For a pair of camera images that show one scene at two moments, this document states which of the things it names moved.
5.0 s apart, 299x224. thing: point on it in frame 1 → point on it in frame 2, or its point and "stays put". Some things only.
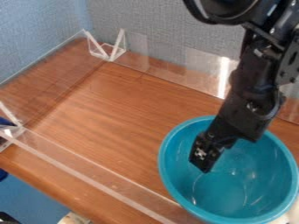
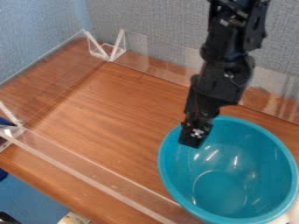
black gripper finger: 208,150 → 196,129
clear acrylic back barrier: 205,70 stays put
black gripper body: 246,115 → 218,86
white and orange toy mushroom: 292,217 stays put
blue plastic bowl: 250,183 stays put
